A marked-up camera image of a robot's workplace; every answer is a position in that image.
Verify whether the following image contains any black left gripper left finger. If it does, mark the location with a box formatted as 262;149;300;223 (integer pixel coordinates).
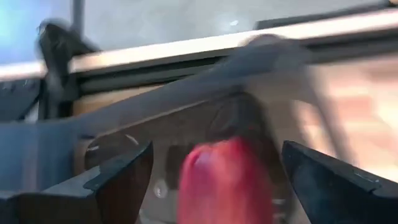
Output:
0;141;154;224

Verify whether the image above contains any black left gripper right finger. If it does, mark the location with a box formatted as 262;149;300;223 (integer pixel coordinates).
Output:
281;140;398;224

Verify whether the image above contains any red apple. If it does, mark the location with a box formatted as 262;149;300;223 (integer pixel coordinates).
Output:
176;136;275;224

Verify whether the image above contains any grey plastic fruit bin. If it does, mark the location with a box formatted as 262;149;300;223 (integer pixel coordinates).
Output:
0;34;315;224

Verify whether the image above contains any black aluminium table frame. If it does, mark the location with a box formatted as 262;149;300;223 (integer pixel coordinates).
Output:
0;29;398;123

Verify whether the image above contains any black frame clamp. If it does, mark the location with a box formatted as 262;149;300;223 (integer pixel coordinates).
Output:
36;0;99;121

